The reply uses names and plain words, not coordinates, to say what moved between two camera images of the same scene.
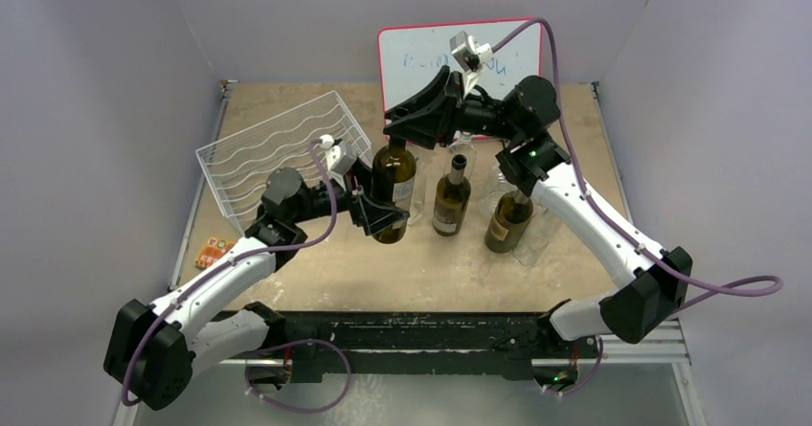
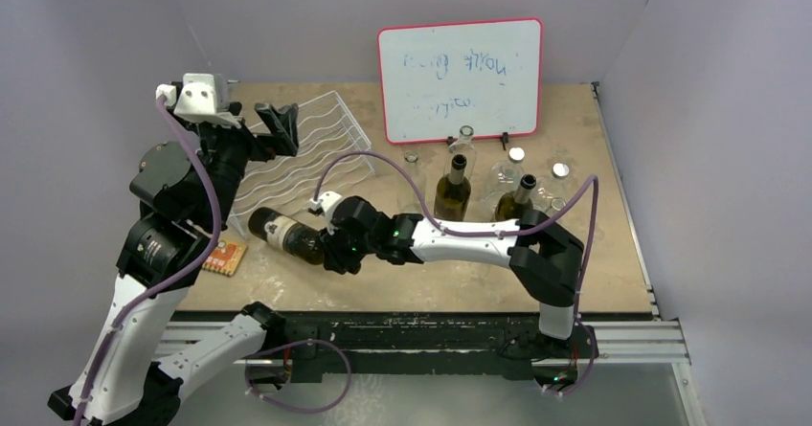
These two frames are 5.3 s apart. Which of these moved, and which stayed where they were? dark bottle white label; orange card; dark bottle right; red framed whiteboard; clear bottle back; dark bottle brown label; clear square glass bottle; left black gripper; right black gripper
Moved: left black gripper; right black gripper; dark bottle white label
Stayed: orange card; dark bottle right; clear bottle back; clear square glass bottle; red framed whiteboard; dark bottle brown label
